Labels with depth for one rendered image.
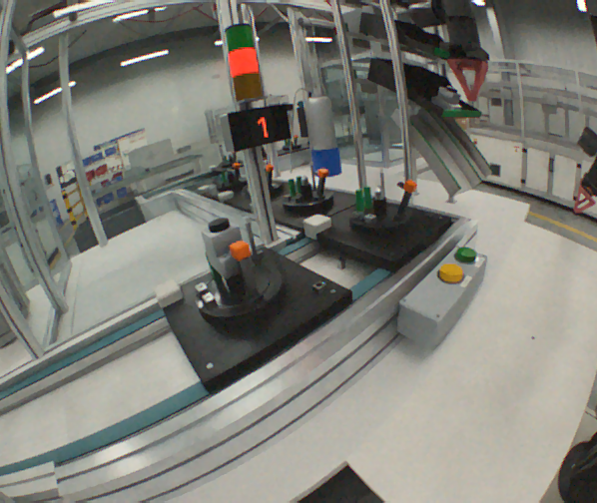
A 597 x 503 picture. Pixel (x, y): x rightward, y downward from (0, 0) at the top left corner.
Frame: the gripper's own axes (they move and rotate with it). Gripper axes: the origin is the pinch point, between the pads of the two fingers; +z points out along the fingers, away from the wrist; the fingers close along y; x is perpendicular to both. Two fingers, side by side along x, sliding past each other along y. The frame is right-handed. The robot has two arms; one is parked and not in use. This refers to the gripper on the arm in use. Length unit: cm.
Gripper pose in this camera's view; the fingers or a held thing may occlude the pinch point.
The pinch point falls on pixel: (471, 96)
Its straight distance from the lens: 52.5
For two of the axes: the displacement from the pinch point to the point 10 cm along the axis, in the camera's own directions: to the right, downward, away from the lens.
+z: 1.3, 8.6, 4.9
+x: 6.2, 3.1, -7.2
